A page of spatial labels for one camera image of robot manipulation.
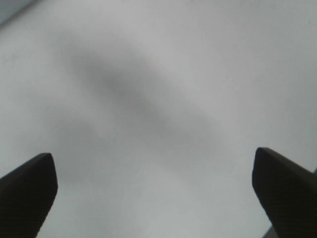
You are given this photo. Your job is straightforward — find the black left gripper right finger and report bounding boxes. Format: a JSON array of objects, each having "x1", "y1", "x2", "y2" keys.
[{"x1": 252, "y1": 147, "x2": 317, "y2": 238}]

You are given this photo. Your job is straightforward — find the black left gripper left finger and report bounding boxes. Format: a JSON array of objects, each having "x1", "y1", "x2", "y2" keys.
[{"x1": 0, "y1": 153, "x2": 58, "y2": 238}]

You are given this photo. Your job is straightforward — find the white microwave door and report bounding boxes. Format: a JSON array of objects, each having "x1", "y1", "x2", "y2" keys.
[{"x1": 0, "y1": 0, "x2": 317, "y2": 238}]

